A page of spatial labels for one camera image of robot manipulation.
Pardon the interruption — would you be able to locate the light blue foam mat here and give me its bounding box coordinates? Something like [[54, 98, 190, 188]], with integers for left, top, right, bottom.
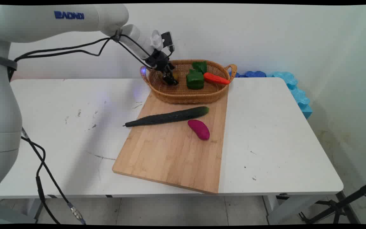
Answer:
[[266, 71, 313, 120]]

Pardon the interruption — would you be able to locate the small green toy pepper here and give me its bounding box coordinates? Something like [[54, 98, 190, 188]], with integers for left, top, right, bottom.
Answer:
[[192, 60, 207, 74]]

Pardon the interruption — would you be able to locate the bamboo cutting board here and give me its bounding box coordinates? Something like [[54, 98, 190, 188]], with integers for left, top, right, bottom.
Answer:
[[112, 91, 229, 194]]

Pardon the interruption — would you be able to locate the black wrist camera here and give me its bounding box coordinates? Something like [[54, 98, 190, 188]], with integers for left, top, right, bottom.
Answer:
[[161, 31, 175, 52]]

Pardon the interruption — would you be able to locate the black strap on arm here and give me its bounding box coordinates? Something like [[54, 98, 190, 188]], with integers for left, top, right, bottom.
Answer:
[[0, 53, 18, 80]]

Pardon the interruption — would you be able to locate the dark green toy cucumber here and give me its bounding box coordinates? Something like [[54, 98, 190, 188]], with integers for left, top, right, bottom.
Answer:
[[123, 106, 209, 128]]

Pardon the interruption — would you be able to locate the black base cable with connector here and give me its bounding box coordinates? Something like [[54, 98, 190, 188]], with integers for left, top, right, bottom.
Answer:
[[21, 127, 85, 225]]

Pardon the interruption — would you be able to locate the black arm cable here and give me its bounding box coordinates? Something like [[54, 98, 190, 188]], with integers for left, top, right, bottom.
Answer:
[[21, 38, 153, 70], [10, 34, 154, 80]]

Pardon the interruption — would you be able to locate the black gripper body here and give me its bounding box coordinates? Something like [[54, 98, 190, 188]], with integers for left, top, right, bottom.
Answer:
[[144, 50, 174, 72]]

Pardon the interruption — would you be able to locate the black tripod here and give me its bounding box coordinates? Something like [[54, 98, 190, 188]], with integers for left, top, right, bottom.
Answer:
[[298, 180, 366, 225]]

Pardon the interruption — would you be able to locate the orange toy carrot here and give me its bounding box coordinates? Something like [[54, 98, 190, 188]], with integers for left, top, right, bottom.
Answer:
[[203, 72, 231, 85]]

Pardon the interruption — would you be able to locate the white table leg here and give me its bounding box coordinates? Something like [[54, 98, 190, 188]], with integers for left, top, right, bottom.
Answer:
[[262, 194, 328, 225]]

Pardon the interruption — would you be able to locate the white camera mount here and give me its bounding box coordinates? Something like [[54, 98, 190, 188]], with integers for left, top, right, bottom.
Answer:
[[150, 30, 164, 51]]

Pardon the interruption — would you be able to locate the large green toy pepper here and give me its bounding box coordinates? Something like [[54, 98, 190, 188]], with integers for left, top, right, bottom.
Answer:
[[186, 69, 205, 90]]

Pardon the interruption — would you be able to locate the purple toy sweet potato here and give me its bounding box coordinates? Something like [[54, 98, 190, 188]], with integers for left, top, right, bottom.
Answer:
[[188, 119, 210, 141]]

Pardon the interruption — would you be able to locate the woven wicker basket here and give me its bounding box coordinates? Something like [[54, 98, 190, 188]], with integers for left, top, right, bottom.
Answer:
[[139, 59, 237, 104]]

